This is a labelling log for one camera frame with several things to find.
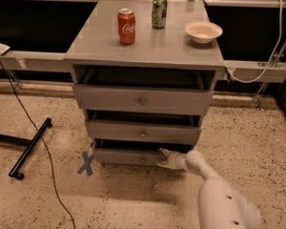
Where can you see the blue tape cross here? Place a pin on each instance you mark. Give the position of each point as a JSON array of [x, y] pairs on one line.
[[87, 164]]

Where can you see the grey drawer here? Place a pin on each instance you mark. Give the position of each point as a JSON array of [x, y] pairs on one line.
[[133, 152], [143, 127], [144, 90]]

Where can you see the green soda can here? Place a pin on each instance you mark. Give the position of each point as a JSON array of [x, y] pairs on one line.
[[159, 13]]

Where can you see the grey drawer cabinet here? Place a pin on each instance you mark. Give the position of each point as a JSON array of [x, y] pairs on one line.
[[142, 89]]

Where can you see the grey bottom drawer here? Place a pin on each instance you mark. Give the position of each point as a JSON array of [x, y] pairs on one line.
[[133, 152]]

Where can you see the red cola can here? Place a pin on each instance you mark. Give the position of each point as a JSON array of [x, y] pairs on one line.
[[126, 26]]

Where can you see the grey top drawer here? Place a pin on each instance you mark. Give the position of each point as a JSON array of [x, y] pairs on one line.
[[144, 90]]

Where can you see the grey middle drawer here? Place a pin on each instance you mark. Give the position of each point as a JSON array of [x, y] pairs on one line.
[[143, 127]]

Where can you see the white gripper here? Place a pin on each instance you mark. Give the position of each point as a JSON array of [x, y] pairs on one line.
[[172, 159]]

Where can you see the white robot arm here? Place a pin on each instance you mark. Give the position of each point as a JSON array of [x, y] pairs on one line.
[[220, 204]]

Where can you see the white bowl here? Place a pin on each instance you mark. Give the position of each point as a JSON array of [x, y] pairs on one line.
[[203, 32]]

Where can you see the grey metal rail frame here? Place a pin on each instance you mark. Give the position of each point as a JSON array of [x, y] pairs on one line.
[[28, 61]]

